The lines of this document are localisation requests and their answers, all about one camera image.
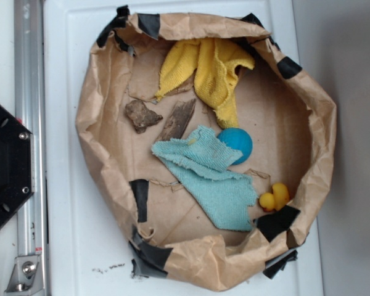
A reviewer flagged brown paper bin with tape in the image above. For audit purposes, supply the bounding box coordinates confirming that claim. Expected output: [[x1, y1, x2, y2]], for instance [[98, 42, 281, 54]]
[[76, 7, 337, 291]]

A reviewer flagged light blue terry cloth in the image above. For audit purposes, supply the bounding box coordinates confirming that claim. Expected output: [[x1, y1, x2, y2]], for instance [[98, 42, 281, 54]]
[[152, 125, 258, 231]]

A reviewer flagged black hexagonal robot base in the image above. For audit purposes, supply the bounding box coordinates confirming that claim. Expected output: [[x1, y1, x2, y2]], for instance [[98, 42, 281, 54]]
[[0, 105, 33, 230]]

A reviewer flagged brown wood bark piece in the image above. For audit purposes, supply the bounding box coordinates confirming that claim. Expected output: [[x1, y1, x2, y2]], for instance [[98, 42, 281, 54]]
[[155, 99, 197, 142]]

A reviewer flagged blue ball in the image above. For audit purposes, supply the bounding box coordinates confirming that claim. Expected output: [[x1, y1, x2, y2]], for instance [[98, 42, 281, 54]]
[[217, 128, 253, 165]]

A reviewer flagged yellow rubber duck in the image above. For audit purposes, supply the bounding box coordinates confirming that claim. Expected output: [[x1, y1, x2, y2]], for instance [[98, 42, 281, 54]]
[[258, 183, 290, 212]]

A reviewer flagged yellow terry cloth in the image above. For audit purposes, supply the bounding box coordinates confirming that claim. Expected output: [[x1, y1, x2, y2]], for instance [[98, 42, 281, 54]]
[[155, 38, 255, 129]]

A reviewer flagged brown rock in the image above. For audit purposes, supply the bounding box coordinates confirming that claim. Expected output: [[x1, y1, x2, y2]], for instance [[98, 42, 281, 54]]
[[125, 100, 163, 134]]

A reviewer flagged aluminium rail with bracket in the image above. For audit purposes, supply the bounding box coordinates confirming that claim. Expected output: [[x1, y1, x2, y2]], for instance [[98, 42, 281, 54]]
[[7, 1, 50, 295]]

